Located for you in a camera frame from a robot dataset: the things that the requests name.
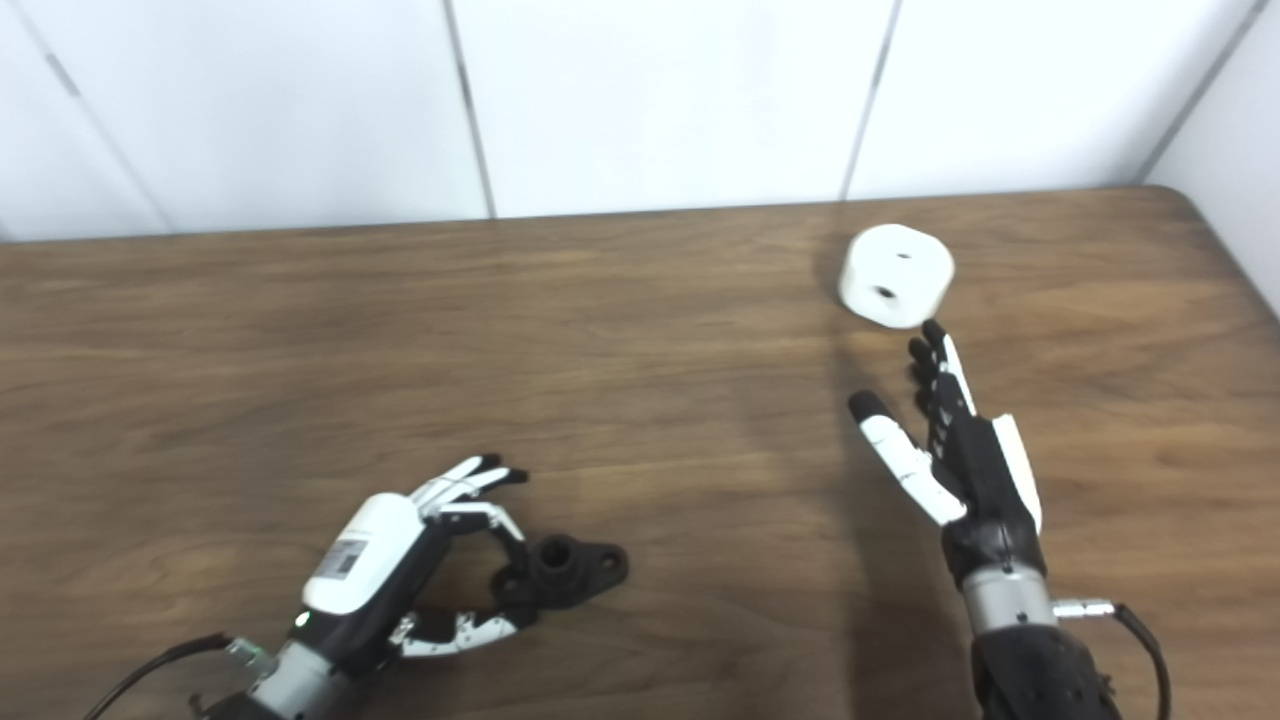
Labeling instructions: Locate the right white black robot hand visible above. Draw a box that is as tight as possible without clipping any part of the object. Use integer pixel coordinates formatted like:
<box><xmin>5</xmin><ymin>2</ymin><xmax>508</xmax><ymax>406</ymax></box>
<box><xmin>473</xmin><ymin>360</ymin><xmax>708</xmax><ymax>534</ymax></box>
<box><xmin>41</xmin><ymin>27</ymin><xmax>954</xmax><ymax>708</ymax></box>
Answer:
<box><xmin>848</xmin><ymin>320</ymin><xmax>1047</xmax><ymax>591</ymax></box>

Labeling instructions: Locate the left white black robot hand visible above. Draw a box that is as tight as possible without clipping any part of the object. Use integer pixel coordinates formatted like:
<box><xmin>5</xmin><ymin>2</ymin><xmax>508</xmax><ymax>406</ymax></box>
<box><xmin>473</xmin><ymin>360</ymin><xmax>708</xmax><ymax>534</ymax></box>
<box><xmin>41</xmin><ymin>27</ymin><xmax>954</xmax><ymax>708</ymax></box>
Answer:
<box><xmin>300</xmin><ymin>455</ymin><xmax>537</xmax><ymax>682</ymax></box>

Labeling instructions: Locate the black flanged holder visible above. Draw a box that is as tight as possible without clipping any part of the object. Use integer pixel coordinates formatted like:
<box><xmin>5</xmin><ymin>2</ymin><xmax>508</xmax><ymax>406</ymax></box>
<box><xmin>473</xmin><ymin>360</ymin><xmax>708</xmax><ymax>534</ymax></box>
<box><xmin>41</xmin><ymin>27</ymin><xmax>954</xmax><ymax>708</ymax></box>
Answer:
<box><xmin>492</xmin><ymin>534</ymin><xmax>630</xmax><ymax>626</ymax></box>

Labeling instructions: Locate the round white piece with hole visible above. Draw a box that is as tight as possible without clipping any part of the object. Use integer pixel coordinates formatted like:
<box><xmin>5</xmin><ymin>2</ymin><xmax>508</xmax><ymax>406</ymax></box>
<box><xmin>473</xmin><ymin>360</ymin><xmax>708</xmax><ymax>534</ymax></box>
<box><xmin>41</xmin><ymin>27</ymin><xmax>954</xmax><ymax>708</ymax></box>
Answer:
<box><xmin>838</xmin><ymin>224</ymin><xmax>956</xmax><ymax>330</ymax></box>

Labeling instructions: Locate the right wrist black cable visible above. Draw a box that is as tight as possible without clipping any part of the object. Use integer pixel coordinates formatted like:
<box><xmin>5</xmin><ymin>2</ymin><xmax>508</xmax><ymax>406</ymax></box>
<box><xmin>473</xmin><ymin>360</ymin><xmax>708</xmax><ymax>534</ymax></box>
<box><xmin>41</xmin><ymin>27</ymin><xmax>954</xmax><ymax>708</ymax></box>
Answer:
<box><xmin>1050</xmin><ymin>598</ymin><xmax>1171</xmax><ymax>720</ymax></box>

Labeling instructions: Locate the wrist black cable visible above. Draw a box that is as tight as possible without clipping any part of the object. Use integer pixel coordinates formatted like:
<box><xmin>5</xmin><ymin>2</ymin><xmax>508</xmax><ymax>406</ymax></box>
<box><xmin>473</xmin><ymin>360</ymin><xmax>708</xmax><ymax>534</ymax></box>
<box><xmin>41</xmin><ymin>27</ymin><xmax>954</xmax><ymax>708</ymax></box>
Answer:
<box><xmin>1050</xmin><ymin>598</ymin><xmax>1171</xmax><ymax>720</ymax></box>
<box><xmin>85</xmin><ymin>632</ymin><xmax>276</xmax><ymax>720</ymax></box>

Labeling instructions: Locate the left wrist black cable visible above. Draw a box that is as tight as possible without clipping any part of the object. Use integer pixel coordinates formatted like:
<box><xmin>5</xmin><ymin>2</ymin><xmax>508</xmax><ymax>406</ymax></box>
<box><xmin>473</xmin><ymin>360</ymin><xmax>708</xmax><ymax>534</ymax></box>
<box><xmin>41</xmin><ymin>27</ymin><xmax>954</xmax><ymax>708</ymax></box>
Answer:
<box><xmin>85</xmin><ymin>632</ymin><xmax>276</xmax><ymax>720</ymax></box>

